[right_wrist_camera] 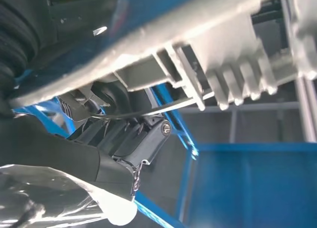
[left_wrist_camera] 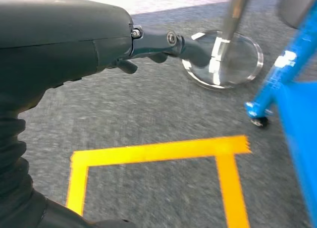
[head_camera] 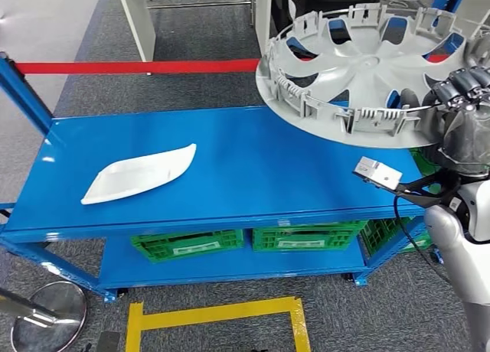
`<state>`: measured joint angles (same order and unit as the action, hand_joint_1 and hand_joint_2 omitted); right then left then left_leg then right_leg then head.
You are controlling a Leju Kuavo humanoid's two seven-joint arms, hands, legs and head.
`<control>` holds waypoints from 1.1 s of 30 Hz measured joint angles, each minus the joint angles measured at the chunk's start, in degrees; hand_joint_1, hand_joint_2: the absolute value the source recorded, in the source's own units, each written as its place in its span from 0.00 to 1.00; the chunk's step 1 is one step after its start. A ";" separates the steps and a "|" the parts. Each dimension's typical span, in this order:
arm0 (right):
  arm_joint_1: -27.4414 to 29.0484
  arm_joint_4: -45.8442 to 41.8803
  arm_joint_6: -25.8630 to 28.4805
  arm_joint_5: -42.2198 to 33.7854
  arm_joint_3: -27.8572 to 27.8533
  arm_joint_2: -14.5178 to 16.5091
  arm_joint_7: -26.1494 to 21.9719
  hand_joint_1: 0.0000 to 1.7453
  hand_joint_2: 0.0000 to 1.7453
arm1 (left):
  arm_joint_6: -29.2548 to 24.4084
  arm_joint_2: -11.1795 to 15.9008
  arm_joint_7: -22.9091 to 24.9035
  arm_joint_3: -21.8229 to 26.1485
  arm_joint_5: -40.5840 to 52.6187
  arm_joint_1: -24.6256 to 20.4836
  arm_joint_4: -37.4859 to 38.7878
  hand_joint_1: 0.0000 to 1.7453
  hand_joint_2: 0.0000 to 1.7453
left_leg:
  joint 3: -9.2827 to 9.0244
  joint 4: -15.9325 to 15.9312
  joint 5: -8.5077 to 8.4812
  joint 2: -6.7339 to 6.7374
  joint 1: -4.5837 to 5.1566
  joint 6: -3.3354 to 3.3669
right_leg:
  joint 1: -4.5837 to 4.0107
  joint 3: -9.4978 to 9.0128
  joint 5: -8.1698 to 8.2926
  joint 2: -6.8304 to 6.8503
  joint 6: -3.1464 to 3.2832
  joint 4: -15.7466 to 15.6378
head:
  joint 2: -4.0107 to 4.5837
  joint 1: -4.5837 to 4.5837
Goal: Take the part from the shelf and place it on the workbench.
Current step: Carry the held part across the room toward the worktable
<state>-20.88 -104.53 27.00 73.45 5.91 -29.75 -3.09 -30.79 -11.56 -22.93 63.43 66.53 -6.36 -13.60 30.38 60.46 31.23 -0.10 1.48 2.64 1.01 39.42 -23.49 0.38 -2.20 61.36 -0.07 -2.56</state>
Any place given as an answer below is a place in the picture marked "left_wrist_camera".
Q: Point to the yellow floor tape square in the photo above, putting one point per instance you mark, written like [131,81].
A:
[149,151]

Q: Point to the chrome barrier stanchion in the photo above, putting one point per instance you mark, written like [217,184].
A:
[235,65]

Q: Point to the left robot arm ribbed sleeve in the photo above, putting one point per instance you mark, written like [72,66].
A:
[14,174]

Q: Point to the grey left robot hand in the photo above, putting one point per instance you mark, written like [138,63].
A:
[62,39]

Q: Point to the blue metal shelf rack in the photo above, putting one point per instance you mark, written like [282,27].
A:
[296,121]

